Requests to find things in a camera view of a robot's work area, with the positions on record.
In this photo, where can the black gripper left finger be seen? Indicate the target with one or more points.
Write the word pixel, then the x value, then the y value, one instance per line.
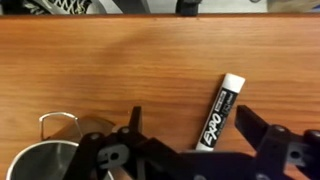
pixel 135 122

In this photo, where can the black and white Expo marker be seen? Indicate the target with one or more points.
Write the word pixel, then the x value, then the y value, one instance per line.
pixel 220 110

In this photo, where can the small stainless steel pot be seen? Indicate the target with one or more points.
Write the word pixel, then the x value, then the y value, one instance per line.
pixel 49 158

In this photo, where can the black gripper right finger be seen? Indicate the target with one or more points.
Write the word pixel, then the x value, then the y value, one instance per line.
pixel 251 126

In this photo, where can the wooden desk with metal legs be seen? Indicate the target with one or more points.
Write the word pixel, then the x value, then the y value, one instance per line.
pixel 170 66

